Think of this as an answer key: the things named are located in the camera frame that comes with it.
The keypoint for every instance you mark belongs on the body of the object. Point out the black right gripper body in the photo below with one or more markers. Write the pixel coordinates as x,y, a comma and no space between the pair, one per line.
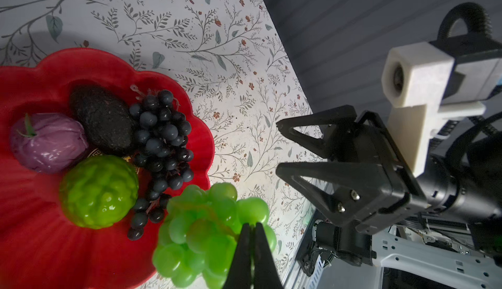
369,142

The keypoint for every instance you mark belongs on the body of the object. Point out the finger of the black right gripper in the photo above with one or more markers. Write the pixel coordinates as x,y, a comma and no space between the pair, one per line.
341,191
321,133

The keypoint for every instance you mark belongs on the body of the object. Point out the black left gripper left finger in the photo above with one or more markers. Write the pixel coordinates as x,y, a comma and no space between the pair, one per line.
240,276

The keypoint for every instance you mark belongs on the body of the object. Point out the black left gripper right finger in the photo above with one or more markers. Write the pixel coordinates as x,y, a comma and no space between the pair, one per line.
265,272

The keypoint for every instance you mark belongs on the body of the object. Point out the green grape bunch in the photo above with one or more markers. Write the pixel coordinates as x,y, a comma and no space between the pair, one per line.
200,234

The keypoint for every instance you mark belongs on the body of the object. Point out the green custard apple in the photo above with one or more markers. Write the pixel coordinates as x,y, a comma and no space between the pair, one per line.
99,191

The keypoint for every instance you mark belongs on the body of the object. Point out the dark purple grape bunch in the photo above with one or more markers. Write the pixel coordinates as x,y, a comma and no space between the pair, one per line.
162,139

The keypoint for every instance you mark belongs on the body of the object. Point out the black avocado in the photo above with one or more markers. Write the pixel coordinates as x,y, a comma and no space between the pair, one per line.
105,118

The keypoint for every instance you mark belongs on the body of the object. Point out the purple fig fruit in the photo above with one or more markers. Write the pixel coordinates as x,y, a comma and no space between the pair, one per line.
47,142

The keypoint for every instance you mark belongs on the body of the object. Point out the red flower-shaped fruit bowl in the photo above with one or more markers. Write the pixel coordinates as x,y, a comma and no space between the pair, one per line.
40,247

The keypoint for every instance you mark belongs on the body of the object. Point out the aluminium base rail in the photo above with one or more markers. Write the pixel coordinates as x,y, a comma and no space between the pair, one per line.
435,264

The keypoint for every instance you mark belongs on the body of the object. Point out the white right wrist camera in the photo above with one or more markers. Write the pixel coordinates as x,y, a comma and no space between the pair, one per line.
428,87

